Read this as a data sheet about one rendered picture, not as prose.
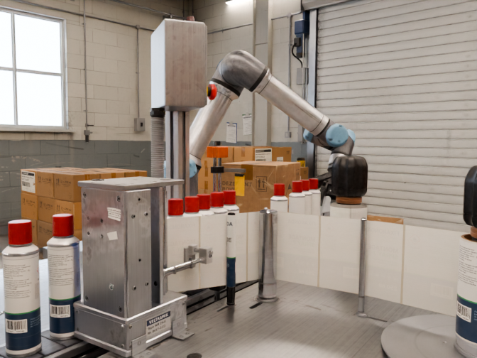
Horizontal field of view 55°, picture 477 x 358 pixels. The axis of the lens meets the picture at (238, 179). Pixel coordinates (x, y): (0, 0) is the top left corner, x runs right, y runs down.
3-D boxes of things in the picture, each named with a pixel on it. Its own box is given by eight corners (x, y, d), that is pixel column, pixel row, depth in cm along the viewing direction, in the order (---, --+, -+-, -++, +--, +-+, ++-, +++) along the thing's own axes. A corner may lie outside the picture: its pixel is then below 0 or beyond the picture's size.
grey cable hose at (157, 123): (157, 198, 107) (157, 107, 105) (147, 197, 109) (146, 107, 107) (168, 197, 109) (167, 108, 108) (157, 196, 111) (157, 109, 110)
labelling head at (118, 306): (126, 358, 69) (124, 188, 67) (73, 337, 76) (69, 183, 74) (187, 327, 81) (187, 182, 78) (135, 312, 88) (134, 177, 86)
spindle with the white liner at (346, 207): (358, 290, 103) (362, 156, 100) (321, 283, 108) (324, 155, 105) (371, 280, 110) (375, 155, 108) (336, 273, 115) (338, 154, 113)
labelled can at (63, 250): (61, 343, 75) (58, 218, 73) (42, 335, 78) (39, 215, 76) (88, 332, 79) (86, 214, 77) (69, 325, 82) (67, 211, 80)
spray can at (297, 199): (299, 247, 143) (301, 182, 141) (284, 245, 146) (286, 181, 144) (306, 244, 147) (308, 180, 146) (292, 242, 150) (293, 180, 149)
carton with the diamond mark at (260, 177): (275, 236, 174) (276, 165, 172) (218, 231, 184) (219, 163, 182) (299, 224, 201) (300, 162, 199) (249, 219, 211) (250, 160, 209)
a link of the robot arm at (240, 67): (239, 37, 143) (358, 128, 153) (233, 43, 154) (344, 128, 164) (218, 67, 143) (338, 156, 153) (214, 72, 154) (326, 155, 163)
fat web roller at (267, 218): (271, 304, 93) (272, 212, 92) (252, 300, 96) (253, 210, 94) (282, 298, 97) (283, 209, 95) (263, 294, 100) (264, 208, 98)
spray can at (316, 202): (315, 241, 153) (316, 179, 151) (302, 239, 156) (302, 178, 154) (322, 238, 157) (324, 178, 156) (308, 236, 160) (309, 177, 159)
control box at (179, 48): (164, 106, 101) (164, 18, 100) (150, 110, 117) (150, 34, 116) (209, 107, 105) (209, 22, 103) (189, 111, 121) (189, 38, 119)
